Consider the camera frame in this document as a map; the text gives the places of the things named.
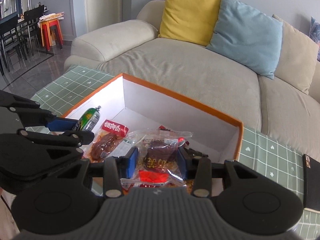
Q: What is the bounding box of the green sausage snack stick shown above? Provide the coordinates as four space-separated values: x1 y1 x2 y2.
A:
73 106 101 131

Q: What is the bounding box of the red dried fruit packet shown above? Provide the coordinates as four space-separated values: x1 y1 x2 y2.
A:
120 129 193 191

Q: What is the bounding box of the red braised meat packet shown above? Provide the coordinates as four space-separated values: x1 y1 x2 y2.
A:
84 119 129 163

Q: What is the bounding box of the orange cardboard box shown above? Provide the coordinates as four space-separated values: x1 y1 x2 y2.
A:
61 73 244 197

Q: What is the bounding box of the green checkered tablecloth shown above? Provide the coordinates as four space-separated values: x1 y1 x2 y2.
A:
25 64 320 240

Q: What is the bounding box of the orange red stool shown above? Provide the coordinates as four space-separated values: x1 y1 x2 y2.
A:
40 18 63 52

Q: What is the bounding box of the black dining chair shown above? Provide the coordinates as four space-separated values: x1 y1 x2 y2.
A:
23 5 44 55

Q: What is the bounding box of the beige sofa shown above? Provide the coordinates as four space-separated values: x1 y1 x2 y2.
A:
64 0 319 159

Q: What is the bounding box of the black notebook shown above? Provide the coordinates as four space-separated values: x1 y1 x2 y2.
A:
303 154 320 213

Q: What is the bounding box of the white door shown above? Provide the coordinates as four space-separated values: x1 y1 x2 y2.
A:
85 0 122 32

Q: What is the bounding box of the light blue cushion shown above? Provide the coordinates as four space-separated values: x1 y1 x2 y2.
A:
206 0 283 80

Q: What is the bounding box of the yellow cushion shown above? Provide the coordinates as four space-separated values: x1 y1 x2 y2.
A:
158 0 221 46

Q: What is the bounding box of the beige back cushion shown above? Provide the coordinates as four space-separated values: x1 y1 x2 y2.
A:
272 15 319 94

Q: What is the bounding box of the patterned blue cushion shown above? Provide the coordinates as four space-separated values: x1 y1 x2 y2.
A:
309 17 320 47

